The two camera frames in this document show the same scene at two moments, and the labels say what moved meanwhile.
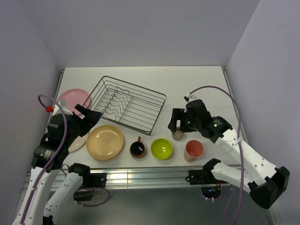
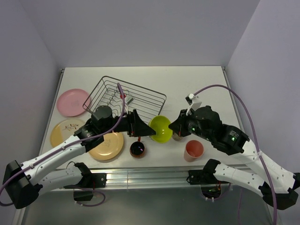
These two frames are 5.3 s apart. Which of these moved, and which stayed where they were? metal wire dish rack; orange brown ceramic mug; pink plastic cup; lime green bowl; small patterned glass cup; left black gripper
Moved: left black gripper; lime green bowl
Stayed: small patterned glass cup; pink plastic cup; orange brown ceramic mug; metal wire dish rack
